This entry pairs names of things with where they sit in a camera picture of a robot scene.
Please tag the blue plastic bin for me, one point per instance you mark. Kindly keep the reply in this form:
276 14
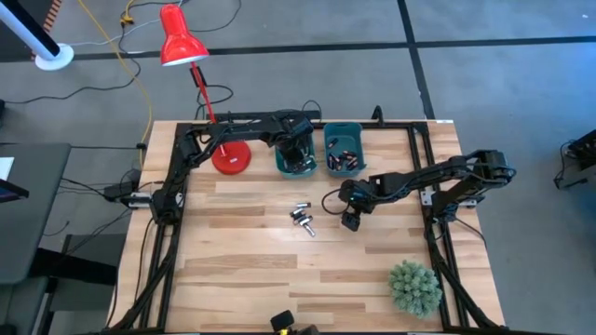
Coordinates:
347 135

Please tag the grey desk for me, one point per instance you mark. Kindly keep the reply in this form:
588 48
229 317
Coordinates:
32 223

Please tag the black power adapter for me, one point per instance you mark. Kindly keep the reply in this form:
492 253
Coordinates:
118 191

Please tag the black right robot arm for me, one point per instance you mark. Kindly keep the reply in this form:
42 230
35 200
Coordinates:
419 179

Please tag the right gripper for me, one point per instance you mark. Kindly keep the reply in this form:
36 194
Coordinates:
361 195

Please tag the white pole stand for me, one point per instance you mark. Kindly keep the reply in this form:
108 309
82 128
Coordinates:
55 58

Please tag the black equipment box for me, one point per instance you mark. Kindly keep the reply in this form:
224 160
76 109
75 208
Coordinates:
584 151

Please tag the white paper sheet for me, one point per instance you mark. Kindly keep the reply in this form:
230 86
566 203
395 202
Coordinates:
4 167

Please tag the silver black battery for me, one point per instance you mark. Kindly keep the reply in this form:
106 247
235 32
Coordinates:
296 212
304 204
307 165
309 230
306 219

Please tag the red desk lamp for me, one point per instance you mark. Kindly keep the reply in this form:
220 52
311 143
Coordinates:
179 42

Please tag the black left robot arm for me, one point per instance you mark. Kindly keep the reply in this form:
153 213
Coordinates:
233 130

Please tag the green plastic bin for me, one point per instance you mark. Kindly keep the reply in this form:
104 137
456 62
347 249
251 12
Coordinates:
309 174

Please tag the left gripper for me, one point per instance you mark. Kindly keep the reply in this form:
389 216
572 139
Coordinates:
293 132

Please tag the black aluminium table frame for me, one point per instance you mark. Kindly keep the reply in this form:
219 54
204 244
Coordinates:
396 125

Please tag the green artificial plant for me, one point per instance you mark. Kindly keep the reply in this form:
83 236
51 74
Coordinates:
414 289

